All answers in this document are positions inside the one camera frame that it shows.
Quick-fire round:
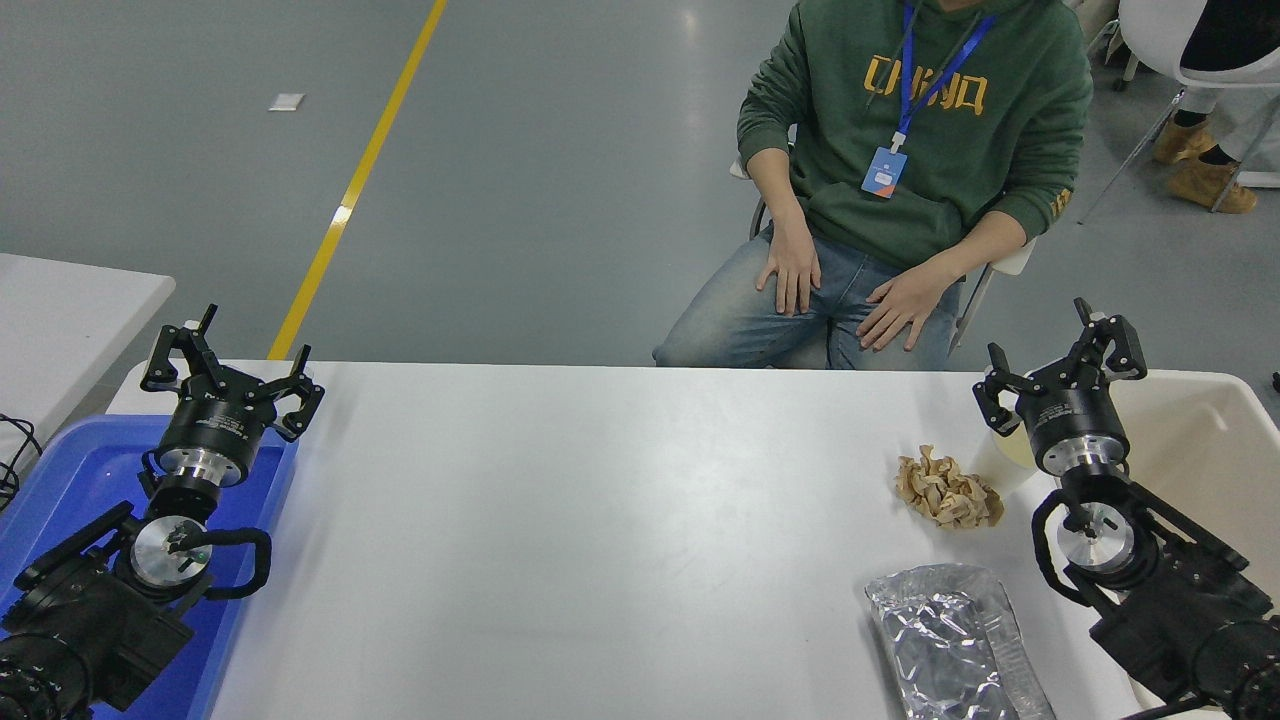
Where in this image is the white shell chair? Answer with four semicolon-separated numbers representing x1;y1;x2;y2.
1078;0;1280;226

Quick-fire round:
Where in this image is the blue lanyard with badge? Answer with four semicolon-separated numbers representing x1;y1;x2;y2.
862;0;998;199

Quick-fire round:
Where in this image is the white paper cup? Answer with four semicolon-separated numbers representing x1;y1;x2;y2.
966;425;1041;498

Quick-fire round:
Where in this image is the seated person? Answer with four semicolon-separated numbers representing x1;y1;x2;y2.
652;0;1094;371

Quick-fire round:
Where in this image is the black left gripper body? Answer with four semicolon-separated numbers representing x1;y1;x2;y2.
157;385;276;471

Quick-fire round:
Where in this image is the blue plastic tray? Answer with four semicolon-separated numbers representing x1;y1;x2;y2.
0;415;301;720

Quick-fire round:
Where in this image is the white side table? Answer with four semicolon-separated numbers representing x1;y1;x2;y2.
0;252;176;456

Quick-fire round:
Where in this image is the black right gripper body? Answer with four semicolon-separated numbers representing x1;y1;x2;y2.
1020;385;1131;466

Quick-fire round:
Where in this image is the person with tan boots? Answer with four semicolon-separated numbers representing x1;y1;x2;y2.
1153;0;1280;214

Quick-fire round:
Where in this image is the black cable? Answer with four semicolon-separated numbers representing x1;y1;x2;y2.
0;413;43;513

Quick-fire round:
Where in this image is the large pale plastic bin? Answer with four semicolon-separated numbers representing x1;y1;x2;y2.
1100;370;1280;720

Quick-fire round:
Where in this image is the tan paper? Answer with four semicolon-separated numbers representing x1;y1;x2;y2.
894;445;1005;531

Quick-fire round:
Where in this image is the person's right hand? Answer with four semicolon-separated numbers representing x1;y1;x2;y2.
755;215;823;318

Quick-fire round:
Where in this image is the tan boot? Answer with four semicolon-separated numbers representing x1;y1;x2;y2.
1167;158;1259;214
1153;118;1216;166

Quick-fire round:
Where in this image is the white and grey chair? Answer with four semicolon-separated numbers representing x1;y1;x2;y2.
730;125;1038;356

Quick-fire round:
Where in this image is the person's left hand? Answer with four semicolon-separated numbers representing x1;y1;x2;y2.
857;268;951;353

